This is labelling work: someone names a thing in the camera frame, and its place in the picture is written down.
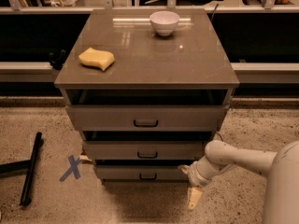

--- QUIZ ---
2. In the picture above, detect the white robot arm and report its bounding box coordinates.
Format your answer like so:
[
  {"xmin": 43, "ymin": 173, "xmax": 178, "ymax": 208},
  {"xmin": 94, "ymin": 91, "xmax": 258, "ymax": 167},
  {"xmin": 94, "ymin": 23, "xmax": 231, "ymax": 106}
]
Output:
[{"xmin": 179, "ymin": 140, "xmax": 299, "ymax": 224}]

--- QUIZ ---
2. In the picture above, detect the grey bottom drawer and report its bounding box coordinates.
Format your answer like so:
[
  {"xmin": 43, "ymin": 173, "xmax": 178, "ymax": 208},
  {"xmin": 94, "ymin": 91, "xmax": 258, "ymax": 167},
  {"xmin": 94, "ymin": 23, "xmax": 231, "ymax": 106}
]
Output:
[{"xmin": 94, "ymin": 165, "xmax": 188, "ymax": 181}]

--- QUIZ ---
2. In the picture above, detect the grey drawer cabinet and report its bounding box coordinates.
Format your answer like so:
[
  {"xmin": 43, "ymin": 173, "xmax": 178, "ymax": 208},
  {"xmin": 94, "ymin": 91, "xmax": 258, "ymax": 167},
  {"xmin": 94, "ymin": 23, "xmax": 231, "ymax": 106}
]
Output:
[{"xmin": 54, "ymin": 8, "xmax": 240, "ymax": 185}]

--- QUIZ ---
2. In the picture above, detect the grey middle drawer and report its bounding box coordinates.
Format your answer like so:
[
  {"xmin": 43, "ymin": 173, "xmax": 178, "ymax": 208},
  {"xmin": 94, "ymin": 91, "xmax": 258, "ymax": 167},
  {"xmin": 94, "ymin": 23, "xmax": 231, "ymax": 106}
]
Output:
[{"xmin": 82, "ymin": 141, "xmax": 206, "ymax": 160}]

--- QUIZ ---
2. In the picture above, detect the black clamp on rail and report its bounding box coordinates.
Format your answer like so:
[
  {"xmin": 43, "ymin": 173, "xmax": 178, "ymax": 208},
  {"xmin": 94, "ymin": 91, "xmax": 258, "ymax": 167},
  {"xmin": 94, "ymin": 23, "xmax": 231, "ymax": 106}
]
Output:
[{"xmin": 49, "ymin": 49, "xmax": 66, "ymax": 70}]

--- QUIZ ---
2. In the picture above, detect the white bowl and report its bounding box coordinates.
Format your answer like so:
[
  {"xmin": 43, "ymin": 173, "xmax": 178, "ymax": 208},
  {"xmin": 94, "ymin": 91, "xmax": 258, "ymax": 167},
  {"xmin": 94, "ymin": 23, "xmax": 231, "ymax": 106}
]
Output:
[{"xmin": 149, "ymin": 11, "xmax": 179, "ymax": 36}]

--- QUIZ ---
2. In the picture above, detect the grey top drawer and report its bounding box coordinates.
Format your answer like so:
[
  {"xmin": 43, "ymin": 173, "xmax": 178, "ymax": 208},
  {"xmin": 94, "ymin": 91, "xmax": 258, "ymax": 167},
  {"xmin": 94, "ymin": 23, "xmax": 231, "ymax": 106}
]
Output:
[{"xmin": 66, "ymin": 105, "xmax": 227, "ymax": 132}]

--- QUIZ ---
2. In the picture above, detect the blue tape cross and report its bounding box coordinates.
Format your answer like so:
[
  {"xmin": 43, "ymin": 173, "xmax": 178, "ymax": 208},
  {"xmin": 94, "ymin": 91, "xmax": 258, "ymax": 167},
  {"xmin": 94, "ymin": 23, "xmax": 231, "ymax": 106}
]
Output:
[{"xmin": 59, "ymin": 155, "xmax": 81, "ymax": 182}]

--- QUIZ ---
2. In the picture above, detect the grey drawer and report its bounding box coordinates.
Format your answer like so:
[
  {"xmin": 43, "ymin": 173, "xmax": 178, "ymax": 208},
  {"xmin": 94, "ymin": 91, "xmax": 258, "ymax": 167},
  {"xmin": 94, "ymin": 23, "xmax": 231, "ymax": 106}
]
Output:
[
  {"xmin": 66, "ymin": 105, "xmax": 227, "ymax": 132},
  {"xmin": 82, "ymin": 141, "xmax": 206, "ymax": 160},
  {"xmin": 94, "ymin": 165, "xmax": 188, "ymax": 181}
]

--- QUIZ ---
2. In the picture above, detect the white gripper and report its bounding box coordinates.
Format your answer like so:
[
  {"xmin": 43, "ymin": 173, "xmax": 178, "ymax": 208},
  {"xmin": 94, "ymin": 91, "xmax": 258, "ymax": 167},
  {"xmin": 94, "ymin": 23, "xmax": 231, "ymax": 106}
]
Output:
[{"xmin": 178, "ymin": 159, "xmax": 214, "ymax": 210}]

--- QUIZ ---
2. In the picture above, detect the black stand leg left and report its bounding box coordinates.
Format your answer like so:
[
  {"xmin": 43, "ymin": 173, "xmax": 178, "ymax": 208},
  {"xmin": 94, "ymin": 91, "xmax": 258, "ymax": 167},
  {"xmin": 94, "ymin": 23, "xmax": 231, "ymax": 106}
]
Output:
[{"xmin": 0, "ymin": 132, "xmax": 43, "ymax": 206}]

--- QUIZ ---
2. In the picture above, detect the yellow sponge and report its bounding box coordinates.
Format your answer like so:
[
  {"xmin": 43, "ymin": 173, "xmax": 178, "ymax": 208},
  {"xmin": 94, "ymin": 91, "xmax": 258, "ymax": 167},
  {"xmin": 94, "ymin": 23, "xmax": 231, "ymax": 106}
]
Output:
[{"xmin": 78, "ymin": 48, "xmax": 115, "ymax": 71}]

